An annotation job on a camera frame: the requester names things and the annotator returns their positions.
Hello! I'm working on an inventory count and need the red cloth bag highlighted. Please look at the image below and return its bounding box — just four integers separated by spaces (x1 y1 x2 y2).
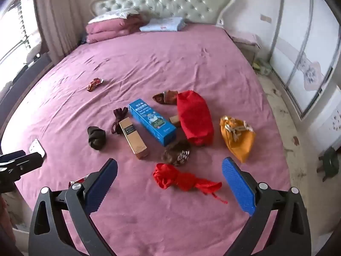
176 90 215 147

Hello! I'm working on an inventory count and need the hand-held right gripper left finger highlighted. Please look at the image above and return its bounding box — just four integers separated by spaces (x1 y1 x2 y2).
28 158 119 256

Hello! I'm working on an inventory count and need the red knotted cloth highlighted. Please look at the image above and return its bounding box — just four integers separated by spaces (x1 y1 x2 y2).
153 163 228 204

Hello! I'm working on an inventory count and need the green item on floor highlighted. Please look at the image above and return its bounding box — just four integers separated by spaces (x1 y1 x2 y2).
253 59 272 75

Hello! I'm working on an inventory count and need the brown cloth bundle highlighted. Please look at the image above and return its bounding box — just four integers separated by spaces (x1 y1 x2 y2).
153 90 179 106

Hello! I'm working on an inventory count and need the red and white wrapper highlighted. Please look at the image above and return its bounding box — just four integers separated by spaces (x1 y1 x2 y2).
69 175 91 188

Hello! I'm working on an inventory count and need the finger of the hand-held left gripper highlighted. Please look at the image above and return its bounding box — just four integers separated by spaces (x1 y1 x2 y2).
0 152 45 186
0 150 26 164

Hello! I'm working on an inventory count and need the white sliding-door wardrobe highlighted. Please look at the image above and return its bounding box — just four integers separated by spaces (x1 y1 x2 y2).
269 0 341 119

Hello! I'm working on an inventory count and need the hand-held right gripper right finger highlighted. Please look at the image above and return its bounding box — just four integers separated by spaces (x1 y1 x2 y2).
222 157 313 256

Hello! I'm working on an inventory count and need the beige curtain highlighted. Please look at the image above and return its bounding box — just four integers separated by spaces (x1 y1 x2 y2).
35 0 91 59

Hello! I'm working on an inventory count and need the dark brown sock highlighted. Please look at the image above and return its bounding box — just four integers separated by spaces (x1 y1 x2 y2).
87 126 107 150

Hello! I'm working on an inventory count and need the light blue folded cloth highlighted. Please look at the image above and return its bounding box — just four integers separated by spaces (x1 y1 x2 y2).
139 17 186 32

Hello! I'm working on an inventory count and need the long gold box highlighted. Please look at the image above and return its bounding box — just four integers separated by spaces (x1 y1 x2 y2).
118 117 149 160

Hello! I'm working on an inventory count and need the white floral cabinet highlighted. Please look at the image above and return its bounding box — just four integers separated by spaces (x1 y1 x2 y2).
306 85 341 150

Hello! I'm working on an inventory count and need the white card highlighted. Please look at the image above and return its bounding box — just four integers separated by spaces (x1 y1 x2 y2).
28 139 46 157

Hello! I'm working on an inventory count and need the dark green stool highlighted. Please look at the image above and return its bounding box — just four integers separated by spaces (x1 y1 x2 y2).
316 147 341 183

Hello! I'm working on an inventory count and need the white patterned pillow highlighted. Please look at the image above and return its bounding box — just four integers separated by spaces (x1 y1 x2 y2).
89 9 140 23

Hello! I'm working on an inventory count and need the dark brown ribbon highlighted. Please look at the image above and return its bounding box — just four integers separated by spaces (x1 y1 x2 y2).
110 107 129 135

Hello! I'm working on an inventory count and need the orange drawstring bag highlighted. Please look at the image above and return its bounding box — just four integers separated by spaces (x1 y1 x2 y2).
219 115 257 164

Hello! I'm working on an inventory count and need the blue cardboard box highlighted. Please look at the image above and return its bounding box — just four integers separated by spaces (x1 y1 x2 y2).
129 99 177 147

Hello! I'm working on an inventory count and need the stack of pink pillows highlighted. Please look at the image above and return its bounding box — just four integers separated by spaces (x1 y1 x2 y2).
85 15 146 44

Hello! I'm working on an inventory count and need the window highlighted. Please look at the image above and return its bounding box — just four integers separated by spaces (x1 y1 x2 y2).
0 0 43 70

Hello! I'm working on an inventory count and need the white nightstand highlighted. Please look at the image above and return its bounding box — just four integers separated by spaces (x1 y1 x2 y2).
234 41 263 67

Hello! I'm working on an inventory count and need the red candy wrapper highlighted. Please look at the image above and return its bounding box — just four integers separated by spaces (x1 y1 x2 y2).
87 78 104 91

